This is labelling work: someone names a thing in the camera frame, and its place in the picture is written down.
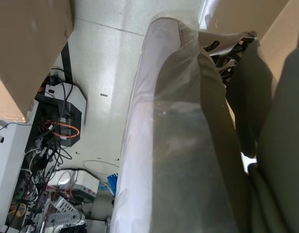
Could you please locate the white roll in clear plastic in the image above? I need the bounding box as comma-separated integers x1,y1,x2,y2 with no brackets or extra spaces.
109,14,240,233

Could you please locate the black and silver machine housing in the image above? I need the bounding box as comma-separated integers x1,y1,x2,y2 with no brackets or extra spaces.
33,82,88,148

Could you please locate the white electronics box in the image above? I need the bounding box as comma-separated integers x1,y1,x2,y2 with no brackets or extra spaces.
57,169,101,202

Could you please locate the black office chair base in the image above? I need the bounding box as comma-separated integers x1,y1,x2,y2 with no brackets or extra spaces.
202,30,260,84

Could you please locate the dark olive table cloth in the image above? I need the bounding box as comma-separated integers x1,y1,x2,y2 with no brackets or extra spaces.
156,31,299,233

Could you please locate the large brown cardboard box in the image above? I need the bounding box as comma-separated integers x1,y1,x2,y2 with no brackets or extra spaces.
0,0,75,123

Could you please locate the brown cardboard box with open flap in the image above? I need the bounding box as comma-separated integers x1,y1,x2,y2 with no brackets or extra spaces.
207,0,299,94

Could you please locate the thin white cable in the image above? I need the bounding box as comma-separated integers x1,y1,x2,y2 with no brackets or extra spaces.
82,159,120,176

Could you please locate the orange cable loop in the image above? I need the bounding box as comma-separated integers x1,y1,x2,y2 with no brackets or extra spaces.
50,120,81,139

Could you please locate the blue ribbon cable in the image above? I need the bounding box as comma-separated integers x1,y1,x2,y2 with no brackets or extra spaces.
106,171,119,195

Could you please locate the black cable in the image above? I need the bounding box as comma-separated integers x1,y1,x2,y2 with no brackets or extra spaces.
49,68,75,117

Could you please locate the perforated silver metal bracket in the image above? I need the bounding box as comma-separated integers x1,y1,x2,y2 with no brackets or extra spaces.
45,196,82,229

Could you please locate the yellow cable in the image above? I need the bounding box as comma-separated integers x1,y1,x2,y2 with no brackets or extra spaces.
8,203,28,216

